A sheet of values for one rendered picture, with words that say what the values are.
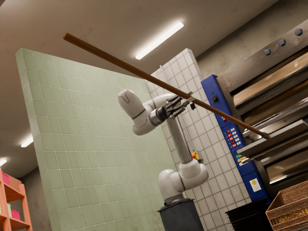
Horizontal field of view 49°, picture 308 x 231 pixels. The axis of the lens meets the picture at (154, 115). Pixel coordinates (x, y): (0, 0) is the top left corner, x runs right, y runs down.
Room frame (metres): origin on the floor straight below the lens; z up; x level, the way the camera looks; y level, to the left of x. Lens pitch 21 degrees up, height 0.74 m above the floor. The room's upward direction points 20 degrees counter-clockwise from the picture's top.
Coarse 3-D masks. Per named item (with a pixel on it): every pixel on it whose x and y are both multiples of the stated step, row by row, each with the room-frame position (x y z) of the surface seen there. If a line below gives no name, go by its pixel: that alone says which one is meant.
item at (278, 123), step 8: (304, 104) 2.70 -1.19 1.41; (288, 112) 2.78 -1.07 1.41; (296, 112) 2.77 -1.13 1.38; (304, 112) 2.82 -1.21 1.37; (280, 120) 2.85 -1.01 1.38; (288, 120) 2.90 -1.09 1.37; (296, 120) 2.95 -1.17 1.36; (264, 128) 2.94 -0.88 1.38; (272, 128) 2.99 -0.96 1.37; (248, 136) 3.02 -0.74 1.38; (256, 136) 3.08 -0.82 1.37
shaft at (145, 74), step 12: (72, 36) 1.08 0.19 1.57; (84, 48) 1.14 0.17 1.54; (96, 48) 1.18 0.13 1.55; (108, 60) 1.25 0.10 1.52; (120, 60) 1.29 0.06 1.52; (132, 72) 1.37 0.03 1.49; (144, 72) 1.41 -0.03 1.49; (156, 84) 1.51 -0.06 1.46; (168, 84) 1.56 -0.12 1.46; (180, 96) 1.67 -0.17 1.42; (204, 108) 1.86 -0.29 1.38
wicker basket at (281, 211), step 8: (304, 184) 2.97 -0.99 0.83; (280, 192) 3.08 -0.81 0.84; (288, 192) 3.05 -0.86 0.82; (296, 192) 3.01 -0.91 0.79; (304, 192) 2.97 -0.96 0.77; (280, 200) 3.03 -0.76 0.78; (288, 200) 3.05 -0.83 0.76; (296, 200) 3.02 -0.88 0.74; (304, 200) 2.55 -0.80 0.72; (272, 208) 2.84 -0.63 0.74; (280, 208) 2.65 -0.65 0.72; (288, 208) 2.63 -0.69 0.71; (296, 208) 2.60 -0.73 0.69; (304, 208) 2.98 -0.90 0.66; (272, 216) 2.70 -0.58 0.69; (280, 216) 2.67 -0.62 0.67; (296, 216) 2.61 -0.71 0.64; (304, 216) 2.58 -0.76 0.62; (272, 224) 2.74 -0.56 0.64; (280, 224) 2.69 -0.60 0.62; (288, 224) 2.65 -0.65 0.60; (296, 224) 2.62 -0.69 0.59
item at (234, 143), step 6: (234, 126) 3.18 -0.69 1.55; (228, 132) 3.22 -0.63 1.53; (234, 132) 3.19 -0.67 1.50; (228, 138) 3.24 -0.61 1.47; (234, 138) 3.20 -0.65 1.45; (234, 144) 3.22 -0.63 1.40; (240, 144) 3.19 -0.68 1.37; (234, 150) 3.23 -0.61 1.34; (234, 156) 3.24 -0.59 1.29; (240, 156) 3.21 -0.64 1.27; (240, 162) 3.23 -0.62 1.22; (240, 168) 3.24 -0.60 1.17
